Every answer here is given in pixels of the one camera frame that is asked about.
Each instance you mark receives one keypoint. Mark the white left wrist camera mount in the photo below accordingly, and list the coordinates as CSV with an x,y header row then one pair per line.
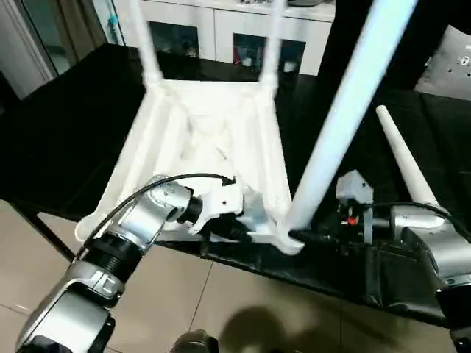
x,y
221,195

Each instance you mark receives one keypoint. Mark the grey framed glass door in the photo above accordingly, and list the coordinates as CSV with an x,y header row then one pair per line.
x,y
25,40

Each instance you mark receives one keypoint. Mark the dark robot left foot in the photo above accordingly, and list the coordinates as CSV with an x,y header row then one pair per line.
x,y
193,342

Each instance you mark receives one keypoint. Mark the beige curtain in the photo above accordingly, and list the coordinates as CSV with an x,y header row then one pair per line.
x,y
81,25

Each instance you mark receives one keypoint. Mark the grey cushion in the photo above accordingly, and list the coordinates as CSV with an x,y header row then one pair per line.
x,y
449,66

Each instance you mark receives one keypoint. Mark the black metal support bar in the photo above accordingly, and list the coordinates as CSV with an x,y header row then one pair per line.
x,y
51,235

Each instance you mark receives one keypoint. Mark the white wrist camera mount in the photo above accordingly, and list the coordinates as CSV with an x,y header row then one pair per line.
x,y
355,187
221,195

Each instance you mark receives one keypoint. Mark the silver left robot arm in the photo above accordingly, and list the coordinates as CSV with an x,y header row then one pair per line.
x,y
129,228

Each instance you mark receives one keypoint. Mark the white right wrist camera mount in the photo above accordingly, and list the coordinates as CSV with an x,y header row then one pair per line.
x,y
355,187

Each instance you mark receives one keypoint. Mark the white pipe with blue clip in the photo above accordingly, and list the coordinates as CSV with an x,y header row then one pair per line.
x,y
114,29

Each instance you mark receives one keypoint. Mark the white glass-door cabinet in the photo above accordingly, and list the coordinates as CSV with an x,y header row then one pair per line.
x,y
221,22

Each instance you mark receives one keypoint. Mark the black work mat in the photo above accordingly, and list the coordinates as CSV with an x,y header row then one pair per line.
x,y
73,128

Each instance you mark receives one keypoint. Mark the white plastic table top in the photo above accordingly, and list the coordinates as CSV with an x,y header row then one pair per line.
x,y
221,128

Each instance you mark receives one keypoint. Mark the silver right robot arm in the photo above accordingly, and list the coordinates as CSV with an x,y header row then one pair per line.
x,y
427,235

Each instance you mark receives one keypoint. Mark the white plastic table leg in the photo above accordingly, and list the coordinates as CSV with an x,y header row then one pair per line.
x,y
353,92
408,162
147,40
272,40

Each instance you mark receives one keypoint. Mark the black box with gold label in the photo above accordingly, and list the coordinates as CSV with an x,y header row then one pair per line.
x,y
404,44

